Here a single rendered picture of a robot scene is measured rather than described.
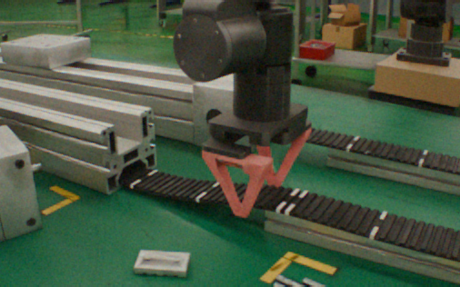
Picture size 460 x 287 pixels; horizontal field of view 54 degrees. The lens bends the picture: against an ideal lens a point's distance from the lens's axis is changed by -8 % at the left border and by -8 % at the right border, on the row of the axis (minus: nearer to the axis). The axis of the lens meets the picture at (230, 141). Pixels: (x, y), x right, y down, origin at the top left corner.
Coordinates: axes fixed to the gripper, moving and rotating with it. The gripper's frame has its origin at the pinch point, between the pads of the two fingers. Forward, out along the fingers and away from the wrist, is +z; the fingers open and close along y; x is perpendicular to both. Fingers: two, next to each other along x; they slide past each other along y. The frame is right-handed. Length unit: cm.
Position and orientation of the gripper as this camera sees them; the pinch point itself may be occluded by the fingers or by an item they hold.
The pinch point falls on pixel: (258, 193)
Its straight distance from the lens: 52.9
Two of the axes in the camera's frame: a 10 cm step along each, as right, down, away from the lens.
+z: -0.1, 9.3, 3.7
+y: -5.1, 3.1, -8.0
